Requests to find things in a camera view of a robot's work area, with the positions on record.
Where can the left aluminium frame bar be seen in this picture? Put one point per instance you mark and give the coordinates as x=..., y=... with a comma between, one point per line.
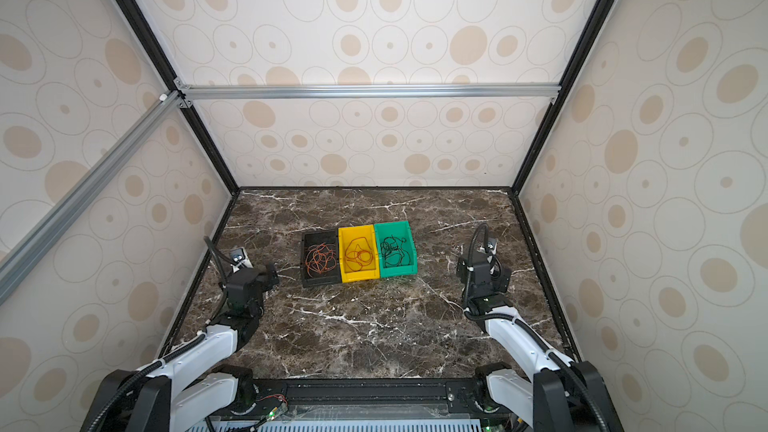
x=38, y=242

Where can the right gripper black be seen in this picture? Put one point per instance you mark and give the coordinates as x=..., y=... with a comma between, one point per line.
x=502, y=282

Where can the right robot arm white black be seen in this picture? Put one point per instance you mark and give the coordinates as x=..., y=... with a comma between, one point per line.
x=554, y=392

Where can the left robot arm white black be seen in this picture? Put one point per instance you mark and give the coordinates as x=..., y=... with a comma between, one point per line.
x=185, y=386

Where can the horizontal aluminium frame bar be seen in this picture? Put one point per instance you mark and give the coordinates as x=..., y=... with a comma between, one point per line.
x=387, y=91

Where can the yellow plastic bin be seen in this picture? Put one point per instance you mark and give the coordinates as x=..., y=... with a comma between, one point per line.
x=358, y=254

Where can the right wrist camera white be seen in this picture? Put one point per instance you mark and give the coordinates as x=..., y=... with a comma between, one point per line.
x=490, y=246

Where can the black plastic bin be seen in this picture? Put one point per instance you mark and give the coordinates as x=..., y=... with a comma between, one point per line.
x=319, y=258

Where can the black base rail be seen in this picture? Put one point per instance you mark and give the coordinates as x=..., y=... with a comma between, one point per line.
x=411, y=404

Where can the green plastic bin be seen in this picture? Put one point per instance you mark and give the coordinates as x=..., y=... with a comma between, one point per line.
x=396, y=247

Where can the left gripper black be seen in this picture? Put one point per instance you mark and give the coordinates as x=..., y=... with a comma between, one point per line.
x=267, y=283

